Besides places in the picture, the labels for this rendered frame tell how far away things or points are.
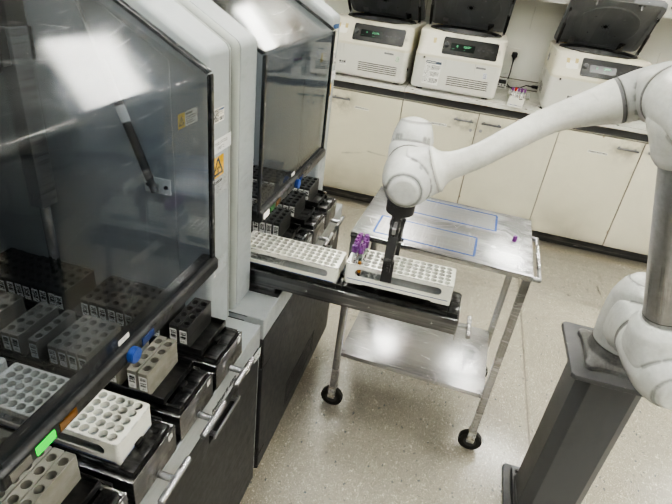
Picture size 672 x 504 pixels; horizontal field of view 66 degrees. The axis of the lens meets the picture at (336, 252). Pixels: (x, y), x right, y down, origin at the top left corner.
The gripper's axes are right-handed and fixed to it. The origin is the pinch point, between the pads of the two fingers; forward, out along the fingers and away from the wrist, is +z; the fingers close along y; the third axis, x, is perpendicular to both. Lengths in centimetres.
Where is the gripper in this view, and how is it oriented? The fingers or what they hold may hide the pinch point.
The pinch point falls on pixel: (390, 265)
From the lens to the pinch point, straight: 144.9
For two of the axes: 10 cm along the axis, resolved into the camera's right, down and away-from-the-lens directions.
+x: -9.6, -2.2, 1.9
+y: 2.7, -4.6, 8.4
